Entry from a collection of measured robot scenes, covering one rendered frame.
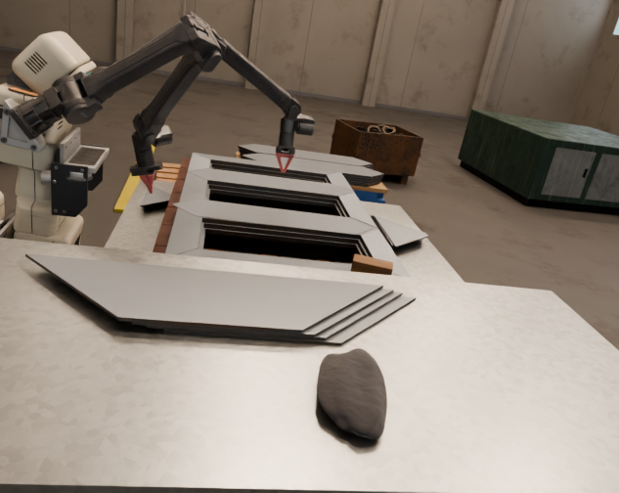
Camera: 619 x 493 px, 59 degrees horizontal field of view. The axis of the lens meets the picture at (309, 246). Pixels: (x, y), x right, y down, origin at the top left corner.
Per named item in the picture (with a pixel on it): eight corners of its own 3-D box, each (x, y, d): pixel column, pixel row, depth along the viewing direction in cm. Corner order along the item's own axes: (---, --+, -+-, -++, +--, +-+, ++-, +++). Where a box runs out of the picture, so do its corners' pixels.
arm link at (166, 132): (135, 113, 172) (146, 136, 170) (168, 107, 178) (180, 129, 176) (129, 135, 181) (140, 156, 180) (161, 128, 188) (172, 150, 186)
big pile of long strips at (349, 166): (370, 169, 324) (372, 159, 322) (387, 190, 288) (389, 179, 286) (236, 152, 310) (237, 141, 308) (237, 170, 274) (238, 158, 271)
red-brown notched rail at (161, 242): (190, 170, 269) (191, 158, 267) (140, 366, 122) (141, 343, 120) (182, 169, 269) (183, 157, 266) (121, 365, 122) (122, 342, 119)
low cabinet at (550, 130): (525, 207, 624) (548, 138, 594) (455, 164, 784) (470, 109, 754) (662, 221, 675) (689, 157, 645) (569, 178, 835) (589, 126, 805)
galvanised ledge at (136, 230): (181, 189, 277) (181, 183, 276) (143, 325, 159) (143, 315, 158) (140, 184, 273) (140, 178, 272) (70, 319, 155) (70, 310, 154)
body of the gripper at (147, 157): (132, 168, 186) (128, 148, 182) (163, 165, 187) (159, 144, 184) (130, 174, 180) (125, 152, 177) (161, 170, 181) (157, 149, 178)
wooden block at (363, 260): (389, 276, 166) (393, 261, 164) (389, 285, 161) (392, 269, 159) (351, 267, 167) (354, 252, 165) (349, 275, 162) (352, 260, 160)
